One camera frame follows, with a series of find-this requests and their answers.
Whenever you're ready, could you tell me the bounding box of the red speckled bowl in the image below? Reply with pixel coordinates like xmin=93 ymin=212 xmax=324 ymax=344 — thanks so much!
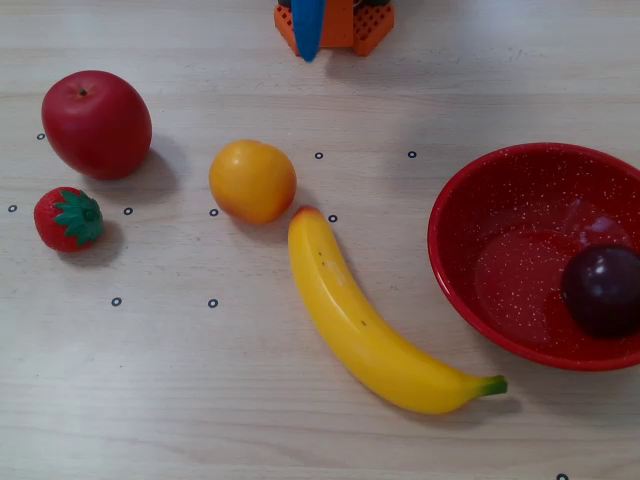
xmin=427 ymin=142 xmax=640 ymax=373

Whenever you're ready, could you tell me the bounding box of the orange yellow peach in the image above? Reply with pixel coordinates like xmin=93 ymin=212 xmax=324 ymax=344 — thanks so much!
xmin=208 ymin=138 xmax=298 ymax=226

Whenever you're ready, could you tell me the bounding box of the dark purple plum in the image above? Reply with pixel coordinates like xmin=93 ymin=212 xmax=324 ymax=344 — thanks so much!
xmin=559 ymin=243 xmax=640 ymax=341

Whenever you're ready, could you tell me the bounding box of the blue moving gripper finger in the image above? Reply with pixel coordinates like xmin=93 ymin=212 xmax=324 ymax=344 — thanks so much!
xmin=290 ymin=0 xmax=328 ymax=64

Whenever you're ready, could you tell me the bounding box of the red strawberry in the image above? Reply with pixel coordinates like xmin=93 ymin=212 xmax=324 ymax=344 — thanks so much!
xmin=33 ymin=186 xmax=106 ymax=254

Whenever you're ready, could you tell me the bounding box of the yellow banana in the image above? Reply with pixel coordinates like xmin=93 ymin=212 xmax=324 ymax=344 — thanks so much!
xmin=287 ymin=205 xmax=510 ymax=416

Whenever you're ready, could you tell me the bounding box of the red apple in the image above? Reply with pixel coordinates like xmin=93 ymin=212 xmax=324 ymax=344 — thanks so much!
xmin=41 ymin=69 xmax=153 ymax=182

